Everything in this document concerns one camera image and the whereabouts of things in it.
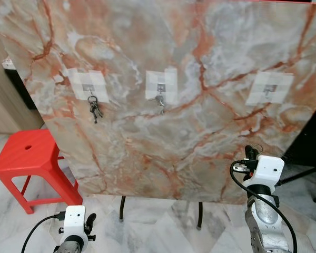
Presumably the black board leg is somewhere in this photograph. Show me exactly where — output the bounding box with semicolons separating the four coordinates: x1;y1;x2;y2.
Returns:
119;196;126;221
196;202;204;230

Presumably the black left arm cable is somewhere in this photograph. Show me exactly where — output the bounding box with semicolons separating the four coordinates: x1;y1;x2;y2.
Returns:
21;212;67;253

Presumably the dark bunch of keys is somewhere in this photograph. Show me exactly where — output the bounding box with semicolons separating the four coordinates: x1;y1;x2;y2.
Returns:
87;95;104;125

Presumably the red plastic stool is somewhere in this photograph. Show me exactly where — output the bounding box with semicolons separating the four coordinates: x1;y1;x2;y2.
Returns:
0;129;84;215

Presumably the marble pattern board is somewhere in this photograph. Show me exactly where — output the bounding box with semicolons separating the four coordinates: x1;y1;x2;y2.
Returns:
0;0;316;206

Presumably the black board support bar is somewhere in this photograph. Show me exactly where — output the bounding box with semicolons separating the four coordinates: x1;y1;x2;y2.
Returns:
278;166;316;204

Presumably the small silver key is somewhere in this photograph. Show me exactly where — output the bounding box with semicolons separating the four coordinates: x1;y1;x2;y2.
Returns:
155;95;167;115

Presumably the metal wall hook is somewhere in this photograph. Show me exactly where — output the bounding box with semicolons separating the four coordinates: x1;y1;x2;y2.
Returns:
263;84;278;101
83;83;97;99
155;82;167;98

